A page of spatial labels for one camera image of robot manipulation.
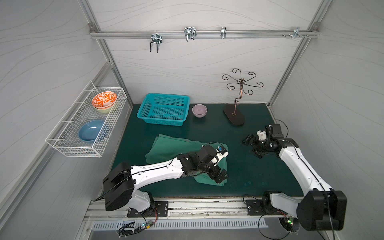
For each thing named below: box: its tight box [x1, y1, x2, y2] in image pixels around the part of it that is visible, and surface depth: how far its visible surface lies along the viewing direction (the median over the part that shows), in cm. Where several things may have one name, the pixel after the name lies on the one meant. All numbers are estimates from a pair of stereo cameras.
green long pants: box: [146, 134, 229, 163], surface depth 97 cm
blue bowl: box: [78, 120, 108, 143], surface depth 65 cm
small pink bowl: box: [191, 103, 208, 118], surface depth 113 cm
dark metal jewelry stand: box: [222, 68, 264, 126], surface depth 96 cm
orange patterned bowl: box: [92, 91, 118, 109], surface depth 75 cm
